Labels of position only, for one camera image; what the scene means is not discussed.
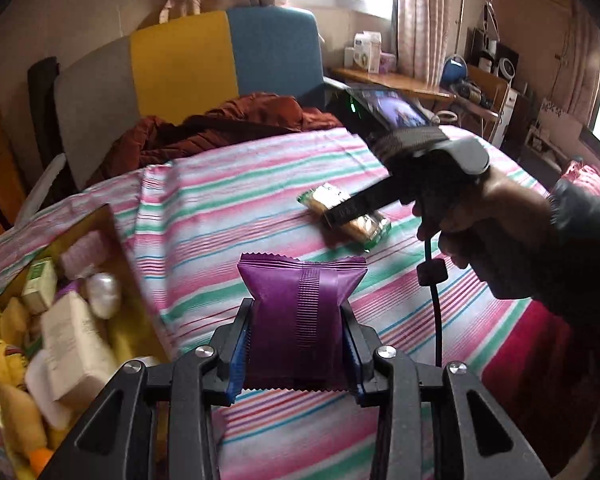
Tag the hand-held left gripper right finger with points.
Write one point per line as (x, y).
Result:
(354, 360)

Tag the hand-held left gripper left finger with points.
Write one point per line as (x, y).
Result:
(237, 365)

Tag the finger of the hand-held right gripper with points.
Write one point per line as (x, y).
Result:
(360, 205)

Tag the green-edged cracker packet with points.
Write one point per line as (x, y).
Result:
(367, 228)

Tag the purple snack packet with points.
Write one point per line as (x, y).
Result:
(295, 320)
(69, 288)

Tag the white cloth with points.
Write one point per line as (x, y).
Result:
(102, 294)

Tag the cream cardboard box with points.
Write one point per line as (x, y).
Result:
(77, 345)

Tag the pink clear plastic case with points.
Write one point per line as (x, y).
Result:
(82, 255)

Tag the white cardboard box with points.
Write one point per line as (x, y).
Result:
(42, 385)

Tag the small olive green box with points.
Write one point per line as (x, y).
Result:
(39, 285)

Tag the orange mandarin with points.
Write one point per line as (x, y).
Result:
(42, 460)

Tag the yellow packet with dark print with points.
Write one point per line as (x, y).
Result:
(2, 355)

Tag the person's right forearm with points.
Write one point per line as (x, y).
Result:
(585, 260)

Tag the person's right hand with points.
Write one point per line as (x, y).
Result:
(500, 240)

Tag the wooden side desk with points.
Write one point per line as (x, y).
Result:
(395, 80)

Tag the blue round object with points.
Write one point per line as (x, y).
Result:
(452, 72)

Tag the pale purple box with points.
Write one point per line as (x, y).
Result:
(387, 62)

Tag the cluttered dark shelf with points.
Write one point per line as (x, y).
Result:
(485, 60)

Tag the white printed carton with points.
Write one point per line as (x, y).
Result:
(361, 55)
(376, 47)

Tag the brown cardboard box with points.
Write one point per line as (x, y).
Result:
(555, 125)

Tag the striped bed sheet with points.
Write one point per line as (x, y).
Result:
(205, 220)

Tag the red-brown cloth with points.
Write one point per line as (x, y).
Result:
(215, 130)

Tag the grey yellow blue chair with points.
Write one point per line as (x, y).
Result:
(185, 70)

